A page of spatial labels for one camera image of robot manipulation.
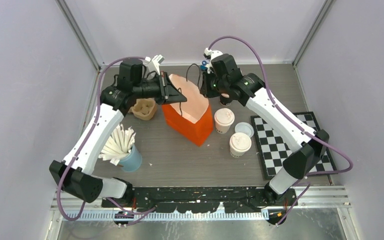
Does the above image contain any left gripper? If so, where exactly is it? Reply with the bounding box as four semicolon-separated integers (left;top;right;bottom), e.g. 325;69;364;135
133;71;187;106

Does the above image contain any orange paper bag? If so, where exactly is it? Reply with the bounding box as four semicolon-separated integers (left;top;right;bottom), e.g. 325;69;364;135
162;74;214;147

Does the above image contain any white plastic cup lid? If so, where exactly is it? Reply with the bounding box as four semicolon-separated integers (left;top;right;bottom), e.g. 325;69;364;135
214;108;235;126

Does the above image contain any white paper coffee cup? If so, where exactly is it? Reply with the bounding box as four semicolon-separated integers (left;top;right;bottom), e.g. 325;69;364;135
215;121;233;134

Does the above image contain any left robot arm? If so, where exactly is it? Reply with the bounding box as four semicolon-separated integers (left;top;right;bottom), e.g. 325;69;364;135
49;55;187;207

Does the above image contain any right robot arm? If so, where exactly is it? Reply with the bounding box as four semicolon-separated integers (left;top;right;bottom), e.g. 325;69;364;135
200;50;330;205

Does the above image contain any stack of white paper cups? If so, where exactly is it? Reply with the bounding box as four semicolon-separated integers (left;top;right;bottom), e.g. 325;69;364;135
220;93;233;106

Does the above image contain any red blue toy car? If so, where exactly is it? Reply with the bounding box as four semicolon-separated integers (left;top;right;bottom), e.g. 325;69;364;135
200;60;208;72

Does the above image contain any cardboard cup carrier tray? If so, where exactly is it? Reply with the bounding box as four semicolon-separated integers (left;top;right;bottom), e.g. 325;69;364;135
128;98;157;121

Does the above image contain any crumpled white paper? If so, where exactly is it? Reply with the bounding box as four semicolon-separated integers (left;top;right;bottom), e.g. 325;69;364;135
98;123;136;165

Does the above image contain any blue plastic cup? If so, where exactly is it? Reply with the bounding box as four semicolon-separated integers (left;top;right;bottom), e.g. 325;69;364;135
118;145;142;172

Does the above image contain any black white checkerboard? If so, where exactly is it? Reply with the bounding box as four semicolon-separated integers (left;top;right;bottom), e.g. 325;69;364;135
250;111;337;180

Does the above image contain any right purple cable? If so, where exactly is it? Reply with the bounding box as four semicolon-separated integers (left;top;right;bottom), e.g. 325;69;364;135
204;35;354;226

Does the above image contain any purple cable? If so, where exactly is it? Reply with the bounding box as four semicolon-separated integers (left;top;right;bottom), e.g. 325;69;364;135
56;56;166;226
204;35;354;226

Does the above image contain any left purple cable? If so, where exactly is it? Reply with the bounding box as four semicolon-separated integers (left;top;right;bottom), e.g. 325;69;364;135
56;56;166;226

